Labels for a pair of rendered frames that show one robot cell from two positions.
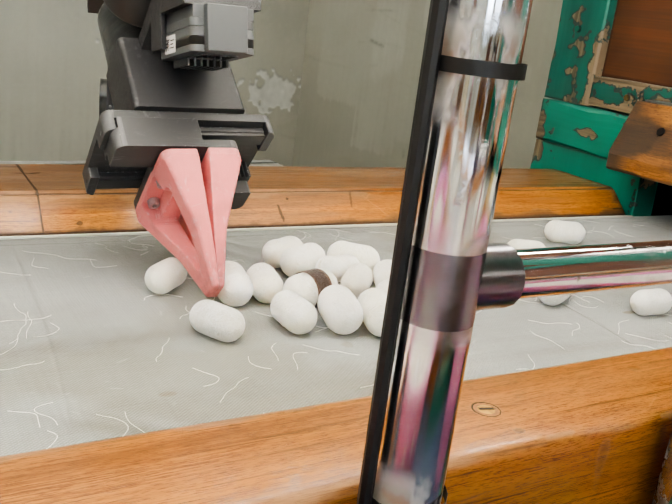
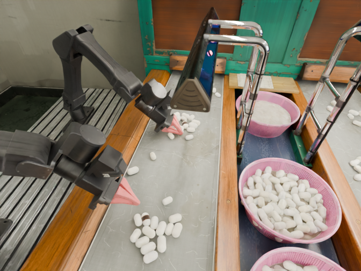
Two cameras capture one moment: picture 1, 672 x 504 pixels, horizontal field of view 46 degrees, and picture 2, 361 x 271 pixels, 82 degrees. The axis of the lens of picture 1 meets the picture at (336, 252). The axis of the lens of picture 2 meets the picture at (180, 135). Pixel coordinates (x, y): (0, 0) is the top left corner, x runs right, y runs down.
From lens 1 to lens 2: 63 cm
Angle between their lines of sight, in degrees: 48
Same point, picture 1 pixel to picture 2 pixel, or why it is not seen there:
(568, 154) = (153, 65)
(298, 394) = (208, 138)
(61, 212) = (136, 136)
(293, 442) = (228, 144)
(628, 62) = (160, 45)
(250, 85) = not seen: outside the picture
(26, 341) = (180, 155)
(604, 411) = (233, 121)
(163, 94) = (165, 113)
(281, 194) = not seen: hidden behind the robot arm
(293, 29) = not seen: outside the picture
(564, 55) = (145, 45)
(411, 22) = (24, 8)
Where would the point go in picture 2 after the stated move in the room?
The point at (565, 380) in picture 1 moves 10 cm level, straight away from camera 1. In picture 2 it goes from (226, 120) to (211, 108)
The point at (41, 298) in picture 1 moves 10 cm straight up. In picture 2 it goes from (166, 150) to (165, 129)
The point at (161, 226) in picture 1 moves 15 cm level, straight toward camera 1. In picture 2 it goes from (167, 130) to (204, 143)
